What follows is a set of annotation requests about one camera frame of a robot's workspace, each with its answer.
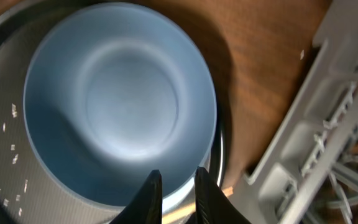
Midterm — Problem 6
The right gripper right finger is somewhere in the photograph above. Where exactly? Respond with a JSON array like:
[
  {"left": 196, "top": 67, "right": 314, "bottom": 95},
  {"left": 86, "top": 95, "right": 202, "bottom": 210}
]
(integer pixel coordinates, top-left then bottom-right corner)
[{"left": 195, "top": 167, "right": 250, "bottom": 224}]

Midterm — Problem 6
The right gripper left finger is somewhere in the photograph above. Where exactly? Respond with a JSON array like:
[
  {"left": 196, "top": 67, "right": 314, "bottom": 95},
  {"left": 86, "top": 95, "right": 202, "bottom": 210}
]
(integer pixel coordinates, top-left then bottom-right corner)
[{"left": 110, "top": 170, "right": 163, "bottom": 224}]

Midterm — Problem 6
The dark blue plate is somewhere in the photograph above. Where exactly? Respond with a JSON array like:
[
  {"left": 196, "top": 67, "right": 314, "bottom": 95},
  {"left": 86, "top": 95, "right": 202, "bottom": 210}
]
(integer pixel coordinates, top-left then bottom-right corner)
[{"left": 24, "top": 2, "right": 217, "bottom": 211}]

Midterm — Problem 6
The grey dishwasher rack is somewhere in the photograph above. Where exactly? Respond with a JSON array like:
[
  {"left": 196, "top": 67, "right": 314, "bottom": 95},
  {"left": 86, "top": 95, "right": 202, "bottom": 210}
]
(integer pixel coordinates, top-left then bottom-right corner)
[{"left": 230, "top": 1, "right": 358, "bottom": 223}]

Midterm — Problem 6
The round black tray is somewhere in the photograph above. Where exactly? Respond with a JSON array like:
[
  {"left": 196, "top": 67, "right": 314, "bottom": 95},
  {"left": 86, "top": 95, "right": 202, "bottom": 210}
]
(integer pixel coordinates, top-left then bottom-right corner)
[{"left": 0, "top": 1, "right": 226, "bottom": 223}]

